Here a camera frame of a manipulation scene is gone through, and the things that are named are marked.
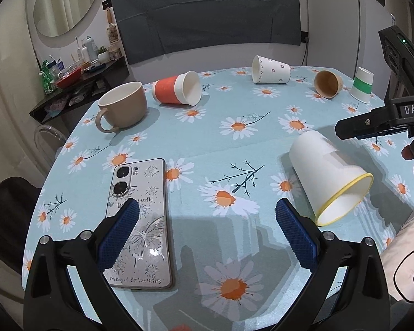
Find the yellow rimmed white paper cup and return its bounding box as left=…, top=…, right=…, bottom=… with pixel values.
left=289, top=131, right=374, bottom=226

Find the wooden brush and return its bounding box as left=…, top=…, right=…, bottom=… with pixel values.
left=106, top=7, right=120, bottom=45

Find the pink hearts white paper cup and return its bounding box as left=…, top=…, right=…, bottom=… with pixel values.
left=252, top=55, right=291, bottom=84

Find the dark grey hanging cloth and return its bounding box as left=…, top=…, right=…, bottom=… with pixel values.
left=111, top=0, right=301, bottom=64

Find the beige ceramic mug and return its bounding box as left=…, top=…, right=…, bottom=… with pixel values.
left=95, top=81, right=147, bottom=133

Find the small potted plant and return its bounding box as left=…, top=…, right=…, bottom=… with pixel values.
left=98, top=46, right=110, bottom=63

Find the red bowl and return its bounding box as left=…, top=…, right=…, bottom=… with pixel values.
left=56, top=68, right=82, bottom=90

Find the green banded white paper cup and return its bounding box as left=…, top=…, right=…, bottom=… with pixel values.
left=349, top=66, right=374, bottom=104

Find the grey spray bottle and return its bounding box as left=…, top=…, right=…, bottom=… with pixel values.
left=84, top=36, right=98, bottom=63

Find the brown kraft paper cup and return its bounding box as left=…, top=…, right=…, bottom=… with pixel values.
left=314, top=70, right=343, bottom=99

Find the black power cable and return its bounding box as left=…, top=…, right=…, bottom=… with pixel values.
left=300, top=31, right=311, bottom=67

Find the clear acrylic chair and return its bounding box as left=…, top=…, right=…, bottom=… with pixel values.
left=33, top=125, right=67, bottom=176

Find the oval wall mirror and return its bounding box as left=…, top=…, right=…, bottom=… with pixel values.
left=33, top=0, right=102, bottom=39

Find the silver butterfly case smartphone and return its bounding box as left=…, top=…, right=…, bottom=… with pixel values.
left=104, top=156, right=173, bottom=290

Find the black chair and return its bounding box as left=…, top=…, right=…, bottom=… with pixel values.
left=0, top=176, right=41, bottom=274

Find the daisy print blue tablecloth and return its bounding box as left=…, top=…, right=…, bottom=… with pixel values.
left=22, top=66, right=414, bottom=330

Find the green glittery figurine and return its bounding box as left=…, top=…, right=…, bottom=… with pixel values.
left=39, top=60, right=55, bottom=95

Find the orange banded white paper cup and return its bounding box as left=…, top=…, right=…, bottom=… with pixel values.
left=152, top=71, right=202, bottom=106

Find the black wall shelf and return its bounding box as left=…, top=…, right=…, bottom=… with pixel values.
left=29, top=58, right=129, bottom=124

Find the white refrigerator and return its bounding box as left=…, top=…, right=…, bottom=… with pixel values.
left=307, top=0, right=393, bottom=99

